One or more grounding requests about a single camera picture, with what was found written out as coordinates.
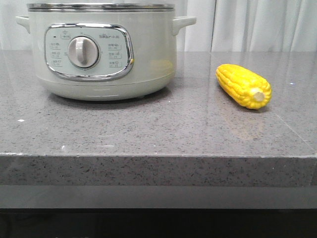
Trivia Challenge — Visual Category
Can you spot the white curtain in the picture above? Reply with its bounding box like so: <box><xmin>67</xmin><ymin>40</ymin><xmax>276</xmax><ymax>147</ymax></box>
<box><xmin>0</xmin><ymin>0</ymin><xmax>317</xmax><ymax>53</ymax></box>

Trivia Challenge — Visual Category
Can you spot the glass pot lid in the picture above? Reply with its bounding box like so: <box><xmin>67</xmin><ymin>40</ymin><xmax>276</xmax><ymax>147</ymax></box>
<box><xmin>27</xmin><ymin>2</ymin><xmax>175</xmax><ymax>12</ymax></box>

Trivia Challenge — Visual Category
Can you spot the pale green electric cooking pot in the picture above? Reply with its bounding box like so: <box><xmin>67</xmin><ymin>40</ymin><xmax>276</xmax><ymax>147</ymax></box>
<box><xmin>16</xmin><ymin>10</ymin><xmax>196</xmax><ymax>101</ymax></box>

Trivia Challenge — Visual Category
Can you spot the yellow corn cob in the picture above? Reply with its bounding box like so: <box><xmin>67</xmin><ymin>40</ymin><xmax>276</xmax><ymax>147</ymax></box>
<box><xmin>215</xmin><ymin>64</ymin><xmax>272</xmax><ymax>110</ymax></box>

